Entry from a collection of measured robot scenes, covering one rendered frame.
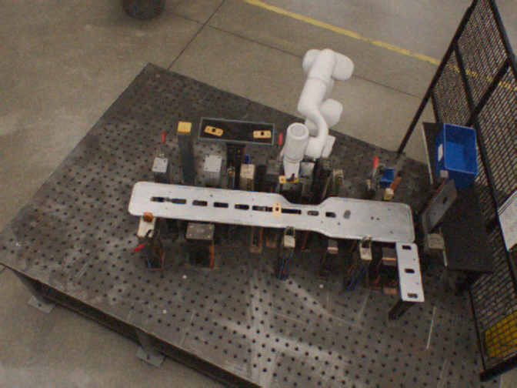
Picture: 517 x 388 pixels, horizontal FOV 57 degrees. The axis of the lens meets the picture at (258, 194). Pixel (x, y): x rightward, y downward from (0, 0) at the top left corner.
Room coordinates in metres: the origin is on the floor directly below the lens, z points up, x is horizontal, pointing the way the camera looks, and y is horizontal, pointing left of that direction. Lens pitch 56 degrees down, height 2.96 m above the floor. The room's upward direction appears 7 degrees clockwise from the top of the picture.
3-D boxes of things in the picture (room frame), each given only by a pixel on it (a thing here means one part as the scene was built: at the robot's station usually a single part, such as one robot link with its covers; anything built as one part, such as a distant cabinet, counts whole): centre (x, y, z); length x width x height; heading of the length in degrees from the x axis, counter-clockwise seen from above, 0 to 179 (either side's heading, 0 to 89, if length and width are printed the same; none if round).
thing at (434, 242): (1.13, -0.84, 0.88); 0.08 x 0.08 x 0.36; 2
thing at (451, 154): (1.63, -0.98, 1.10); 0.30 x 0.17 x 0.13; 174
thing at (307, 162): (1.45, -0.19, 0.94); 0.18 x 0.13 x 0.49; 92
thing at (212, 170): (1.39, 0.24, 0.90); 0.13 x 0.10 x 0.41; 2
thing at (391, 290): (1.06, -0.73, 0.84); 0.11 x 0.06 x 0.29; 2
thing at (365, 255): (1.05, -0.51, 0.87); 0.12 x 0.09 x 0.35; 2
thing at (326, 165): (1.46, -0.32, 0.91); 0.07 x 0.05 x 0.42; 2
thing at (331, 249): (1.08, -0.38, 0.84); 0.11 x 0.08 x 0.29; 2
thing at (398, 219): (1.23, -0.08, 1.00); 1.38 x 0.22 x 0.02; 92
